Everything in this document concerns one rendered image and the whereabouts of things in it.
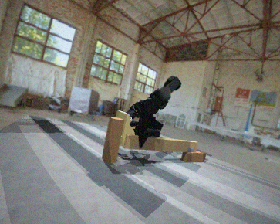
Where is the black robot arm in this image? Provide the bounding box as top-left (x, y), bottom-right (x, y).
top-left (127, 76), bottom-right (181, 131)

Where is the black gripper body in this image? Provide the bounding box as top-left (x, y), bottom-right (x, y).
top-left (130, 111), bottom-right (160, 137)

